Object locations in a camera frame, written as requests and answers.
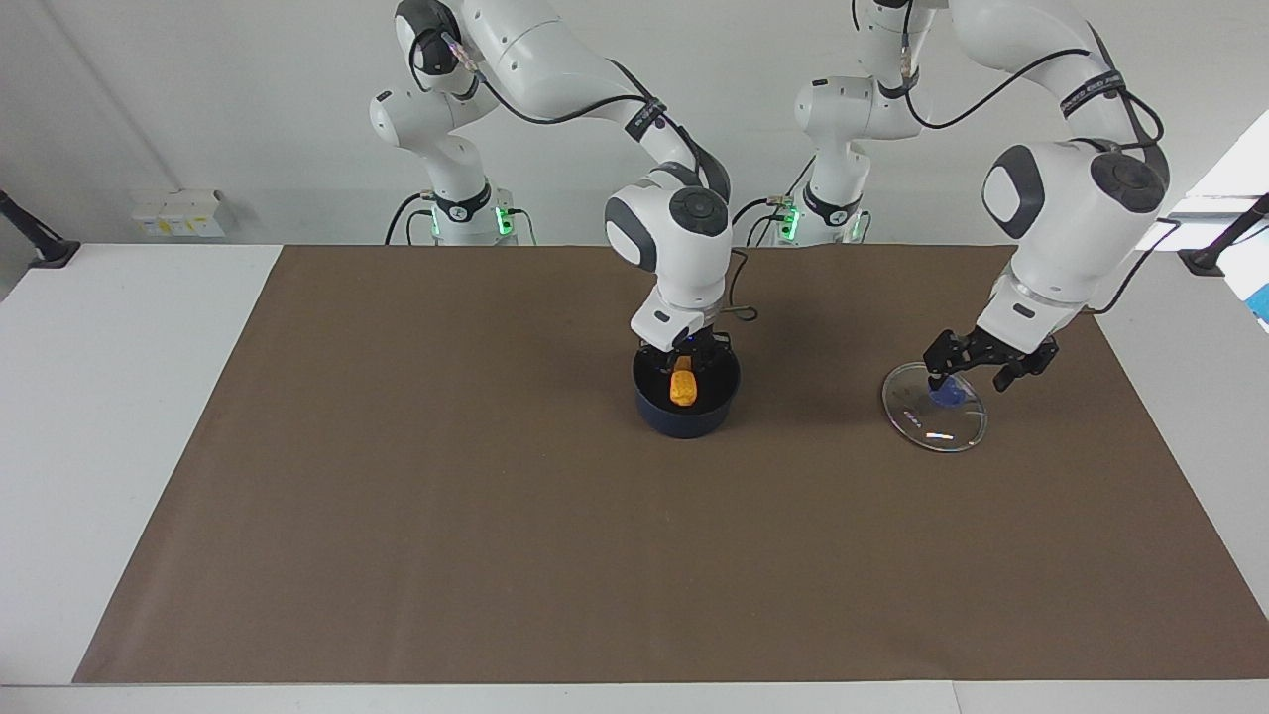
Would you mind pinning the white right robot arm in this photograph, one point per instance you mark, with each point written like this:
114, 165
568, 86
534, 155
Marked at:
535, 50

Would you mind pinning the yellow toy corn cob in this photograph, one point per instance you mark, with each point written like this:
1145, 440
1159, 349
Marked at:
684, 392

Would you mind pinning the black clamp stand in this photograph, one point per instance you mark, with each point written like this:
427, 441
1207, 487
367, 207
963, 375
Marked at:
45, 248
1214, 253

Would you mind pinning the blue object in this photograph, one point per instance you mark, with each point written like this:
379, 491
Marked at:
1259, 302

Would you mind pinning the glass lid with blue knob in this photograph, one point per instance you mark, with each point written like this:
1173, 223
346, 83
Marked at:
932, 428

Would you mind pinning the brown table mat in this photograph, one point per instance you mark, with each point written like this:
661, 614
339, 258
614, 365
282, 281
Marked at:
496, 496

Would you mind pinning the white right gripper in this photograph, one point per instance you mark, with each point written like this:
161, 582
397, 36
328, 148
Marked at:
674, 322

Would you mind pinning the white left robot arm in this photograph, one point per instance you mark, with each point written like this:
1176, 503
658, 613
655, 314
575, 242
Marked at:
1071, 208

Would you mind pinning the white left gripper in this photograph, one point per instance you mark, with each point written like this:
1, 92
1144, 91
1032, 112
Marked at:
1031, 312

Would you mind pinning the white wall socket box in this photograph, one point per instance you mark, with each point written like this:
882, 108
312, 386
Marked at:
183, 213

